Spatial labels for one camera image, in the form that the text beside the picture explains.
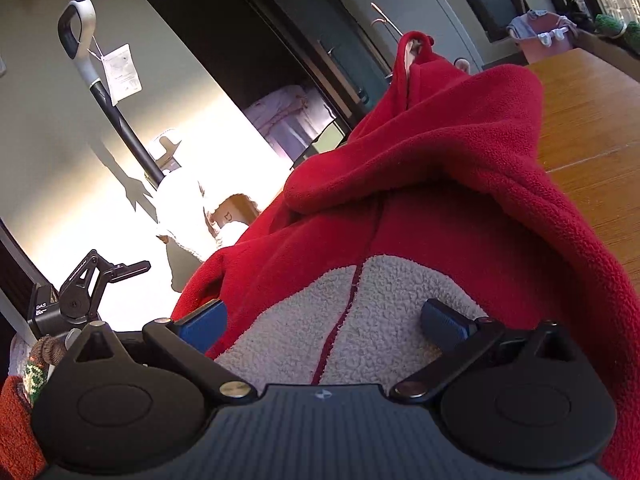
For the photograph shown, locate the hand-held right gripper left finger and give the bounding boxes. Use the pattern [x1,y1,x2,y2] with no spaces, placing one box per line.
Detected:
[65,299,253,405]

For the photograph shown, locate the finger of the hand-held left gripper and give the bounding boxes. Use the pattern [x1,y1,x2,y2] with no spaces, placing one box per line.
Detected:
[59,249,152,322]

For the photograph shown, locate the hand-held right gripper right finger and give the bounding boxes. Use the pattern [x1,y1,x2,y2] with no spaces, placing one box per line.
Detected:
[391,298,578,403]

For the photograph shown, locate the red fleece jacket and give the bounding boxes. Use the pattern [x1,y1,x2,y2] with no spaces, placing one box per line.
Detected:
[170,31,640,480]

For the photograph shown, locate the person's left forearm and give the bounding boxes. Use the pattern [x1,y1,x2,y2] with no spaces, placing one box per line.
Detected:
[0,335,68,480]

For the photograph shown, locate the pink clothes behind glass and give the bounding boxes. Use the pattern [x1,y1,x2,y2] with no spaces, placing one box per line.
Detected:
[244,85,337,171]

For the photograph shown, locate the white cloth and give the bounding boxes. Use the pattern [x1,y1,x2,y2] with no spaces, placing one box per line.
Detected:
[150,169,251,263]

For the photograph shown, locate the cardboard box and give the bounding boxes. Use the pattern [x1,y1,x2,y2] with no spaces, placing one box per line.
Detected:
[210,194,261,227]

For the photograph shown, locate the white paper tag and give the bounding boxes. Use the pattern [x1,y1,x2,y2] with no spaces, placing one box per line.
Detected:
[100,44,144,107]

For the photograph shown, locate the white and black stick vacuum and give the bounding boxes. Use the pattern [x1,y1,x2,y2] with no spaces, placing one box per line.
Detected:
[57,0,167,187]

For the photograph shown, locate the pink bucket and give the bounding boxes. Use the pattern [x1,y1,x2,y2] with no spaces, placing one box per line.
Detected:
[507,10,577,66]

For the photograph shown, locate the grey cloth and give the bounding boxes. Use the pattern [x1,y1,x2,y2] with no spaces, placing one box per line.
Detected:
[507,15,537,42]

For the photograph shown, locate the white socks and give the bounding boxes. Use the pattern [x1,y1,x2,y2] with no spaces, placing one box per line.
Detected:
[536,28,572,47]

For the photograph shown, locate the green slipper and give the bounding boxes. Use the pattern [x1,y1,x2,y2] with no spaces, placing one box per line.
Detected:
[595,14,629,39]

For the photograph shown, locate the metal door handle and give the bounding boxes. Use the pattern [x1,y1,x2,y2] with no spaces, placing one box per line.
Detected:
[326,46,367,105]

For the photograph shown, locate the thin mop handle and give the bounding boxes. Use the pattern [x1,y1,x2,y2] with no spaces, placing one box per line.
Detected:
[371,2,402,82]

